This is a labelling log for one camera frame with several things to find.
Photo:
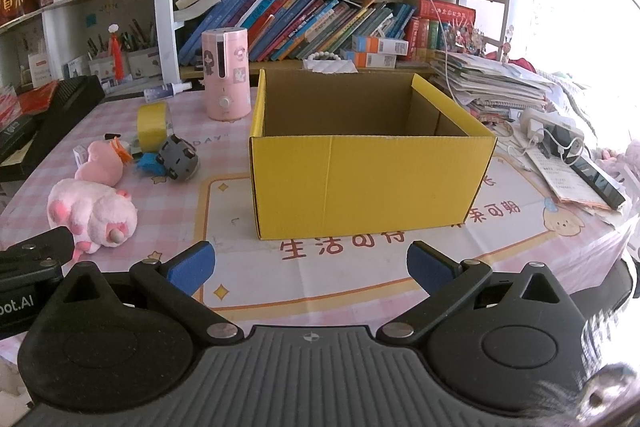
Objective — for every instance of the thick red book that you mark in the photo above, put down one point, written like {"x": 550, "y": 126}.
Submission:
{"x": 445, "y": 8}

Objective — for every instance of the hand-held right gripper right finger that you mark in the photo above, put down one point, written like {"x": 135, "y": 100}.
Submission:
{"x": 426, "y": 268}

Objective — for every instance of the pink printed tablecloth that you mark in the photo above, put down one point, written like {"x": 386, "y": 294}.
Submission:
{"x": 160, "y": 217}

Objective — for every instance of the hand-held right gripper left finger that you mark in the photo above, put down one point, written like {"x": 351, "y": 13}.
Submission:
{"x": 192, "y": 266}

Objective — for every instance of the yellow tape roll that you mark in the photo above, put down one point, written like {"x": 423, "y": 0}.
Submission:
{"x": 150, "y": 127}

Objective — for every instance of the black case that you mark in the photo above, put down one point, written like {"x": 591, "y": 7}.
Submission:
{"x": 60, "y": 117}

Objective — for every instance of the red tassel ornament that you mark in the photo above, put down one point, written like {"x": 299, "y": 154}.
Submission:
{"x": 115, "y": 52}

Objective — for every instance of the grey gear toy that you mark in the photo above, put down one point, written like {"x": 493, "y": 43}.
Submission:
{"x": 176, "y": 158}

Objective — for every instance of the large pink plush toy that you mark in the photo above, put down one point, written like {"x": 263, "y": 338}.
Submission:
{"x": 90, "y": 213}

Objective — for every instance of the pink humidifier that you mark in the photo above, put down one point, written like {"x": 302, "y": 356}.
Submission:
{"x": 225, "y": 77}

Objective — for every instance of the long black device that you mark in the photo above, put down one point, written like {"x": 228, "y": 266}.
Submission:
{"x": 597, "y": 182}

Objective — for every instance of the small blue toy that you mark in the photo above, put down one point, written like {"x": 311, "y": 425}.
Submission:
{"x": 148, "y": 163}

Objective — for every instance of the small pink plush toy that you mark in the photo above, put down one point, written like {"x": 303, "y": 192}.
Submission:
{"x": 100, "y": 168}

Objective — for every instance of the row of slanted books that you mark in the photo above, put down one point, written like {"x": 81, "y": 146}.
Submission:
{"x": 300, "y": 27}

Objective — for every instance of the orange and white box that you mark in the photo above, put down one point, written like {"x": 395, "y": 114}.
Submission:
{"x": 380, "y": 45}
{"x": 370, "y": 59}

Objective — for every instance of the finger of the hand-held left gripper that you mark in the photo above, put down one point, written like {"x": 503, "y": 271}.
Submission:
{"x": 40, "y": 247}

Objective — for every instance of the grey desk pen holder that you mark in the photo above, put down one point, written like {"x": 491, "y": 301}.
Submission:
{"x": 142, "y": 62}

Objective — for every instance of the stack of notebooks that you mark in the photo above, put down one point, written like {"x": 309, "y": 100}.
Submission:
{"x": 490, "y": 79}

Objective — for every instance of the yellow cardboard box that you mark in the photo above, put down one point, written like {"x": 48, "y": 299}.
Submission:
{"x": 375, "y": 187}

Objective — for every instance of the dark round seat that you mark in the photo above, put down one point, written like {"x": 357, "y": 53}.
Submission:
{"x": 615, "y": 297}

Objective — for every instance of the white quilted purse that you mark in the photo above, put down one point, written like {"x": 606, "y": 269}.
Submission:
{"x": 330, "y": 66}

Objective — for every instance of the printed paper sheet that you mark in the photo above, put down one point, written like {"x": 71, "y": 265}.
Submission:
{"x": 555, "y": 177}

